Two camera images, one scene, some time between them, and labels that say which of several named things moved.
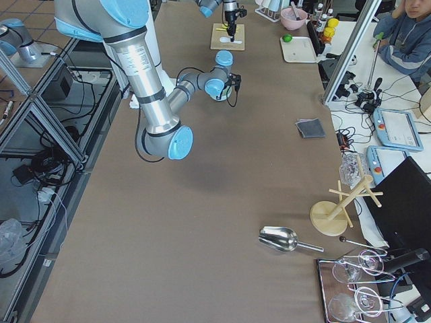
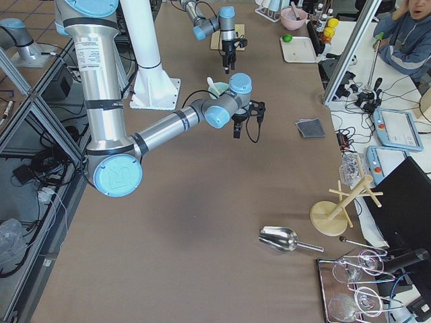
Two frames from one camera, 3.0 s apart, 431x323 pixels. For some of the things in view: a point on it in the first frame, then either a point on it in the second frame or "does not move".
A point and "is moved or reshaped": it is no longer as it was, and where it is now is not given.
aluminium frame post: x=351 y=52 does not move
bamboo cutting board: x=220 y=30 does not move
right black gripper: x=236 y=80 → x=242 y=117
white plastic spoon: x=229 y=40 is moved or reshaped
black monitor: x=404 y=216 does not move
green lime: x=287 y=38 does not move
